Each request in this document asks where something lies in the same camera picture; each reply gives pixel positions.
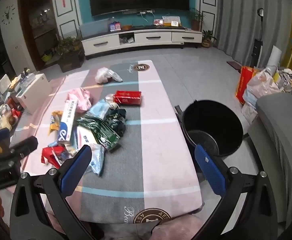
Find white desk calendar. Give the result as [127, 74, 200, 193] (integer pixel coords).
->
[162, 16, 181, 27]

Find person's pink trousers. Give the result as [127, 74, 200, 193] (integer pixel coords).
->
[136, 215, 204, 240]

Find white cardboard box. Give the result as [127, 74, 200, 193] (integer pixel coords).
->
[241, 102, 258, 124]

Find large white shopping bag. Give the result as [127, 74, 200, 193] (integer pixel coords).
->
[246, 66, 284, 98]

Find yellow chip bag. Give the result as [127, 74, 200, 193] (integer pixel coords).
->
[49, 111, 64, 133]

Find striped clothes pile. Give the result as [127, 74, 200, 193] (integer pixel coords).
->
[274, 67, 292, 93]

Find red shopping bag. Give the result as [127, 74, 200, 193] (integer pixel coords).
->
[235, 66, 260, 105]

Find tall potted plant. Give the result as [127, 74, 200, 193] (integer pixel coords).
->
[188, 8, 206, 32]

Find long white toothpaste box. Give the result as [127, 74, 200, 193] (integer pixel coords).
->
[58, 99, 79, 144]

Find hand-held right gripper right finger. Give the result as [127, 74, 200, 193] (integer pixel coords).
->
[194, 144, 285, 240]

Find light blue cloth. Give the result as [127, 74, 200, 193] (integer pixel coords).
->
[87, 99, 111, 120]

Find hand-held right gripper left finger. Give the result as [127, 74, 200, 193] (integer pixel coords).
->
[9, 144, 96, 240]

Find white side table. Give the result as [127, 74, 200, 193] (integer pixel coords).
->
[15, 73, 52, 115]

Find light blue tissue packet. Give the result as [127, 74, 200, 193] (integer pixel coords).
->
[87, 144, 106, 177]

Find white TV cabinet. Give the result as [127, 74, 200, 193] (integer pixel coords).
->
[79, 24, 203, 60]

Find white air purifier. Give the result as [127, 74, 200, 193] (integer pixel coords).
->
[264, 45, 283, 68]

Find red snack packet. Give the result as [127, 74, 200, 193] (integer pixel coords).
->
[41, 145, 69, 169]

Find red cardboard box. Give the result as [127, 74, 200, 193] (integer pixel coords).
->
[113, 90, 143, 106]

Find dark green packet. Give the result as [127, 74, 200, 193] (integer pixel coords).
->
[106, 108, 127, 137]

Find upright vacuum cleaner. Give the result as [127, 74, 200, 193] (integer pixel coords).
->
[249, 8, 264, 68]

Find small potted plant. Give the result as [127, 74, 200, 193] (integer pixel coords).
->
[201, 29, 218, 48]

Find pink plastic bag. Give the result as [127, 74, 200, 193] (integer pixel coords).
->
[67, 88, 93, 112]

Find grey sofa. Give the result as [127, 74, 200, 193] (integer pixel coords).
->
[247, 80, 292, 230]

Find black plastic bucket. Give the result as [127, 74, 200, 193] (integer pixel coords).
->
[175, 100, 244, 158]

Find cluttered low table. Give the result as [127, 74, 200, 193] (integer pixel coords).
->
[0, 75, 24, 133]

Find grey curtains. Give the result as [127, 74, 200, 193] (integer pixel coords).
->
[215, 0, 292, 68]

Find green foil packet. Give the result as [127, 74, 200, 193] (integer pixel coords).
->
[76, 116, 121, 153]

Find white printed packet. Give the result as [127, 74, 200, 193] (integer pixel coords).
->
[72, 126, 99, 150]

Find black wall clock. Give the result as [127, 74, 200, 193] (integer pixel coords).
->
[2, 5, 16, 25]

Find small white plastic bag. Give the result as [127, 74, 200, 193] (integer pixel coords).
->
[95, 67, 123, 84]

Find large plant in dark pot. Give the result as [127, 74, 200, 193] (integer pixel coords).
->
[54, 36, 85, 73]

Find dark brown floor mat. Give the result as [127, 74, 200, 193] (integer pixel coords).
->
[227, 60, 243, 70]

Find white power strip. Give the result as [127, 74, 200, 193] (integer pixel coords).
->
[122, 9, 155, 15]

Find glass fish tank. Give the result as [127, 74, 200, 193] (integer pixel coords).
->
[80, 20, 109, 40]

